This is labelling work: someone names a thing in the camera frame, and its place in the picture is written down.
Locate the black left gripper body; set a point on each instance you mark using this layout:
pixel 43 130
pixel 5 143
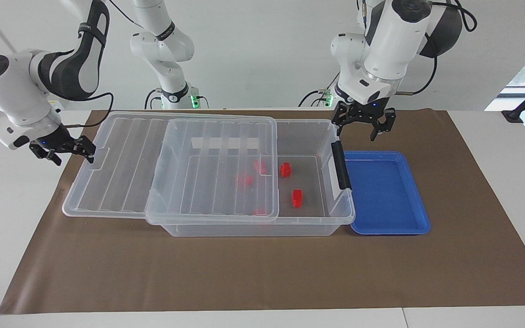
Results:
pixel 365 111

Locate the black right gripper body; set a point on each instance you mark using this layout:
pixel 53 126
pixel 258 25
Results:
pixel 55 142

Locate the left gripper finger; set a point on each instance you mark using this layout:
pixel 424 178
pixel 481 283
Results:
pixel 384 123
pixel 341 116

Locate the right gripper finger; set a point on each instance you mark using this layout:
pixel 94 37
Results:
pixel 46 156
pixel 85 146

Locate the clear ribbed plastic lid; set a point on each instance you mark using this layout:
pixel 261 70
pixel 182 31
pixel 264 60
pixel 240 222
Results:
pixel 121 173

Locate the red block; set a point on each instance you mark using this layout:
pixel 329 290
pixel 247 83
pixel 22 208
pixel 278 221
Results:
pixel 244 180
pixel 297 197
pixel 285 169
pixel 259 212
pixel 260 166

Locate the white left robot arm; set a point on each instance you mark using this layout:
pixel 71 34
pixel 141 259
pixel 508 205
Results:
pixel 394 41

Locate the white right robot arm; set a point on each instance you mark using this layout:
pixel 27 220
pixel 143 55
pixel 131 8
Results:
pixel 12 95

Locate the black box latch clip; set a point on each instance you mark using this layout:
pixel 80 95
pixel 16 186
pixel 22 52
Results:
pixel 341 166

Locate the blue plastic tray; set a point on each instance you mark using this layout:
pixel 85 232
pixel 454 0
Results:
pixel 381 200

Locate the clear plastic storage box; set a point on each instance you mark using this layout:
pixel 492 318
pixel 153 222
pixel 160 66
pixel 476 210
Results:
pixel 244 230

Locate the white label strip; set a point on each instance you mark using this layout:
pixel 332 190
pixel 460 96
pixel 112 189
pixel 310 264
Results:
pixel 208 143

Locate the brown table mat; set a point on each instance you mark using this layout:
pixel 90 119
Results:
pixel 262 273

